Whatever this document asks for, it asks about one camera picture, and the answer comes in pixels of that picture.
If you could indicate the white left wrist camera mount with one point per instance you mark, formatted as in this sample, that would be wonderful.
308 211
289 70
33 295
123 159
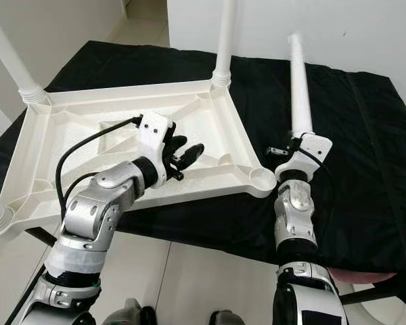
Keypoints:
154 135

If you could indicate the pink stool seat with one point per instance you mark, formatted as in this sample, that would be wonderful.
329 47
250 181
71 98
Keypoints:
362 274

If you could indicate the grey left robot foot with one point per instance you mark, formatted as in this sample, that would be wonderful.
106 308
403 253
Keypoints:
128 313

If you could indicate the white plastic children table top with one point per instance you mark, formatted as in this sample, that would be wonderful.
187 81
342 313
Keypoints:
40 156

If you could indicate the grey robot foot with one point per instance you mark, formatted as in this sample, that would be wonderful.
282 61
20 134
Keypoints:
224 318
128 313

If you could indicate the black metal frame leg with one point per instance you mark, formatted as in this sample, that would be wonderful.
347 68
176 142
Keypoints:
369 293
40 237

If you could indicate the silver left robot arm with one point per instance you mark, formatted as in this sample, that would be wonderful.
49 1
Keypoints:
95 217

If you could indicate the grey right robot foot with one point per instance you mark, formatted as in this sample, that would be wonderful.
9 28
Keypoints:
224 318

